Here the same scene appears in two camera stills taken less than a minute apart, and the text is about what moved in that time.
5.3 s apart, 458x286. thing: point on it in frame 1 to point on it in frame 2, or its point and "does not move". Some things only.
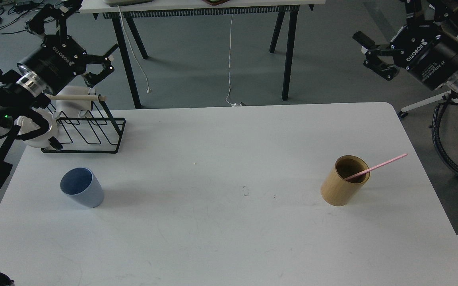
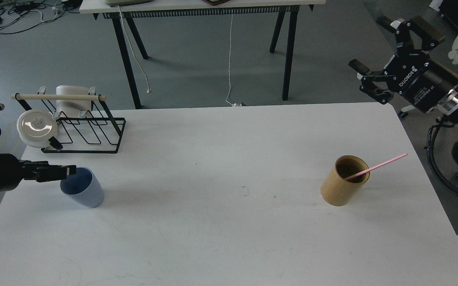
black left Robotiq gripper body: (51, 66) to (5, 171)
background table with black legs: (128, 11) does not move
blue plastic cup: (81, 185) does not move
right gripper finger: (372, 60) to (375, 84)
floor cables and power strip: (9, 16) does not move
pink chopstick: (373, 167) does not move
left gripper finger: (92, 79) to (42, 171)
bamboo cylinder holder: (343, 181) does not move
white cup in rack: (74, 108) does not move
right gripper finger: (440, 12) to (402, 28)
